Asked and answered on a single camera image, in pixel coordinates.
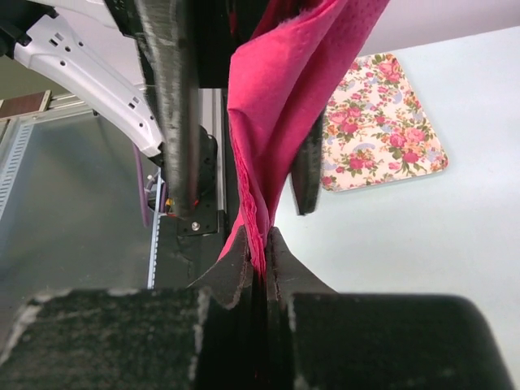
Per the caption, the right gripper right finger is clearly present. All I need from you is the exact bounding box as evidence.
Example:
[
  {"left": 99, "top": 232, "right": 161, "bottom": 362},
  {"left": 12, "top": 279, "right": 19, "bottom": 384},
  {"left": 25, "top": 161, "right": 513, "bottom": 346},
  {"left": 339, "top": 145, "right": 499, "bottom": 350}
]
[{"left": 266, "top": 228, "right": 514, "bottom": 389}]

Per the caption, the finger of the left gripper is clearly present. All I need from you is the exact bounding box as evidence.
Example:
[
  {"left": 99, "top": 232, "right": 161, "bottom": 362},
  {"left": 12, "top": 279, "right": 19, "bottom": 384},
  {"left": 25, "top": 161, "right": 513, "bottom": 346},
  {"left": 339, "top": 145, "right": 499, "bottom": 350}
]
[
  {"left": 136, "top": 1, "right": 200, "bottom": 218},
  {"left": 291, "top": 111, "right": 325, "bottom": 215}
]

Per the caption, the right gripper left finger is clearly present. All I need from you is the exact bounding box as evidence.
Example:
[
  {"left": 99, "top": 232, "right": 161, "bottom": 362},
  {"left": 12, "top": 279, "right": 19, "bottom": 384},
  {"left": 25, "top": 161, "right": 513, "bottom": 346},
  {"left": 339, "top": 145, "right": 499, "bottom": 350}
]
[{"left": 1, "top": 229, "right": 250, "bottom": 389}]

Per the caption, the pink paper napkin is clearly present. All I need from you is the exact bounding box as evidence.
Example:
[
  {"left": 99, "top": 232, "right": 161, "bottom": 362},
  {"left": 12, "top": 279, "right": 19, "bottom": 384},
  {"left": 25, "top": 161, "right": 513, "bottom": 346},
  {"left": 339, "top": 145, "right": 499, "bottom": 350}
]
[{"left": 227, "top": 0, "right": 388, "bottom": 274}]

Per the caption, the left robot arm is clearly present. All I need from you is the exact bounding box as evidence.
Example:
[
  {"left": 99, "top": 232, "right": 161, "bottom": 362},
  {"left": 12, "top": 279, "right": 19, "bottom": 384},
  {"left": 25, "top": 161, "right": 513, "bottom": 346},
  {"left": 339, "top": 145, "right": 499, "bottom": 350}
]
[{"left": 1, "top": 1, "right": 201, "bottom": 217}]

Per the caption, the floral tray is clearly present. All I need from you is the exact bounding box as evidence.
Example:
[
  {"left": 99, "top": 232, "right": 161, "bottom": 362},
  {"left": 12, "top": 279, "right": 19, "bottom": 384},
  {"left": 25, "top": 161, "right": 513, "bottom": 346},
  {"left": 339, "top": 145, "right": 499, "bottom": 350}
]
[{"left": 321, "top": 53, "right": 449, "bottom": 193}]

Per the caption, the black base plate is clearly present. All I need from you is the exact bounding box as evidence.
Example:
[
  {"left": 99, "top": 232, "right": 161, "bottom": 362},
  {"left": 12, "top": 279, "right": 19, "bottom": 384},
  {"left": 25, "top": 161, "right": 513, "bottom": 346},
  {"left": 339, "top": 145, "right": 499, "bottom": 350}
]
[{"left": 153, "top": 128, "right": 225, "bottom": 288}]

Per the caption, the white cable duct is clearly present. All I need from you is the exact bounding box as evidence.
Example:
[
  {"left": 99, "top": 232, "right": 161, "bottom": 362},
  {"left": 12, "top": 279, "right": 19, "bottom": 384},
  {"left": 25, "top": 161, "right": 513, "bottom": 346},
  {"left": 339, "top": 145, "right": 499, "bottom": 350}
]
[{"left": 1, "top": 121, "right": 33, "bottom": 219}]

